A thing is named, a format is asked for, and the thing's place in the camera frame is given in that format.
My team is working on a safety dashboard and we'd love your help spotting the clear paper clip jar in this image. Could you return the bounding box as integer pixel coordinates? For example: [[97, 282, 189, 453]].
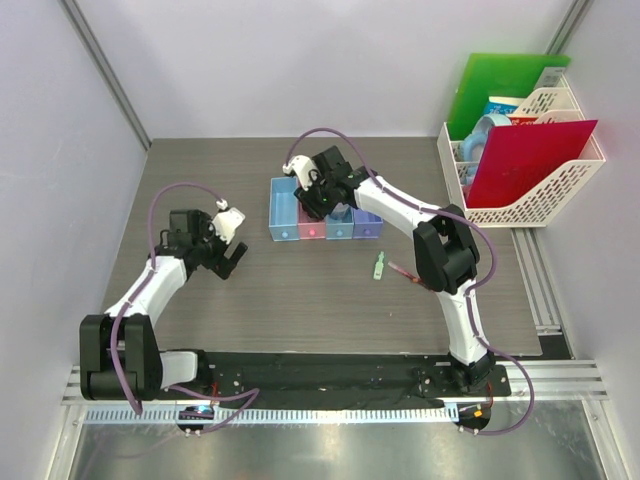
[[329, 204, 352, 223]]

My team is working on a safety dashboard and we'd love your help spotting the purple drawer box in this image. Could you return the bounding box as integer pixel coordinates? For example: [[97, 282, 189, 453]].
[[352, 209, 384, 239]]

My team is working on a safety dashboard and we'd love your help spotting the pink drawer box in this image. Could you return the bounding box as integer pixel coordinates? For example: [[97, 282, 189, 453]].
[[298, 207, 326, 240]]

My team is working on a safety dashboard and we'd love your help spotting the green correction tape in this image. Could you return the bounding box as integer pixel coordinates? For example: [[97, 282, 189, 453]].
[[372, 251, 385, 281]]

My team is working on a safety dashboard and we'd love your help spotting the light blue drawer box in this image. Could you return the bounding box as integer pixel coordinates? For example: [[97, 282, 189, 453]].
[[268, 177, 299, 242]]

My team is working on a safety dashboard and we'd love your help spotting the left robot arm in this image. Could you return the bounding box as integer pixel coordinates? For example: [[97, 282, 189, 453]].
[[79, 208, 248, 407]]

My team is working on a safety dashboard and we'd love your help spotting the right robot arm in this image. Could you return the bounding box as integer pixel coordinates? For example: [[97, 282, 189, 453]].
[[282, 146, 495, 395]]

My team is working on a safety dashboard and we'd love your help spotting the dark red pen refill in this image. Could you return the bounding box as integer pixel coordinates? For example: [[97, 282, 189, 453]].
[[388, 261, 429, 290]]

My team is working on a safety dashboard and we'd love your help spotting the blue tape roll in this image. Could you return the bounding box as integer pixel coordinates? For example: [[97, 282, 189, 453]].
[[458, 113, 512, 163]]

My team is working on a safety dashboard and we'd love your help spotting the magenta folder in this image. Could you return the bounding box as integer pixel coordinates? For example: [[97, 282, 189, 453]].
[[467, 120, 597, 209]]

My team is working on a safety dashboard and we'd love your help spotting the green folder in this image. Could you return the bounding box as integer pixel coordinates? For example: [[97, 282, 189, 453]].
[[446, 53, 571, 140]]

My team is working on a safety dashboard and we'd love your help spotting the blue white book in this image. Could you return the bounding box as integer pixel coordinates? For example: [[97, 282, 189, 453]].
[[483, 96, 525, 115]]

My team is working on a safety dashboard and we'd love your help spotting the red white book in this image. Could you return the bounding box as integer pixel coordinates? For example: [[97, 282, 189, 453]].
[[509, 116, 538, 126]]

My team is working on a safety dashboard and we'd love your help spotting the white file organizer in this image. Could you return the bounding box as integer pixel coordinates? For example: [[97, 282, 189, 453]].
[[437, 78, 605, 228]]

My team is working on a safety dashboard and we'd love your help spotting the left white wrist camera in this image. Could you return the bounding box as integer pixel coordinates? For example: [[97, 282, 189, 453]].
[[211, 199, 246, 245]]

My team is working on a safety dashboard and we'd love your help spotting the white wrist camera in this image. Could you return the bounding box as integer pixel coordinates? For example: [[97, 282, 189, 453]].
[[211, 199, 246, 245], [282, 155, 320, 191]]

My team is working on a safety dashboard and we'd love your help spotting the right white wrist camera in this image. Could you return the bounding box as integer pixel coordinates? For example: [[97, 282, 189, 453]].
[[282, 155, 320, 191]]

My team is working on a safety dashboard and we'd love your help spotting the slotted cable duct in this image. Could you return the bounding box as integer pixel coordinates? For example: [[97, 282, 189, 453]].
[[84, 403, 459, 426]]

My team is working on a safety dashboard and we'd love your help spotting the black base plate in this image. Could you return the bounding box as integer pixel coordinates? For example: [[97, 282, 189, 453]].
[[186, 352, 512, 409]]

